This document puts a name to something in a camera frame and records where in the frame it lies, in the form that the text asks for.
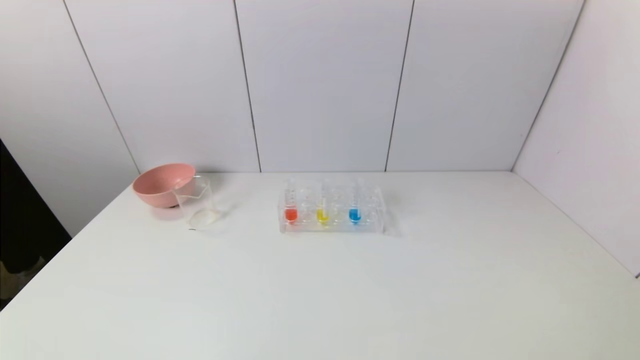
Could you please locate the test tube with red pigment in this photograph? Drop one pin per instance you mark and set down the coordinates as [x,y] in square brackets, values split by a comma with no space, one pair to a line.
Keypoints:
[290,214]

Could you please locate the test tube with yellow pigment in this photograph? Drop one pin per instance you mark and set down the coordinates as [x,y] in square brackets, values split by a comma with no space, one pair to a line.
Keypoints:
[322,215]

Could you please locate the test tube with blue pigment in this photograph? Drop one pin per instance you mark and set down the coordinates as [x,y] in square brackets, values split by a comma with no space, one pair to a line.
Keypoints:
[354,215]

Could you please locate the clear acrylic test tube rack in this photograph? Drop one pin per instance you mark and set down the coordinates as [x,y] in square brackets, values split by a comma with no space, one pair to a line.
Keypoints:
[372,220]

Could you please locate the clear glass beaker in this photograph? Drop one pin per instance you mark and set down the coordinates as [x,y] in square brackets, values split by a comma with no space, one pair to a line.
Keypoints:
[202,217]

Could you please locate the pink plastic bowl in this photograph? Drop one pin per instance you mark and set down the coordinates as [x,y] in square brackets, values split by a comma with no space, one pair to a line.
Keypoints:
[157,187]

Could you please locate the black background object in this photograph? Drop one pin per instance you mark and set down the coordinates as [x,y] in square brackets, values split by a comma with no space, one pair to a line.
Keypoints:
[22,225]

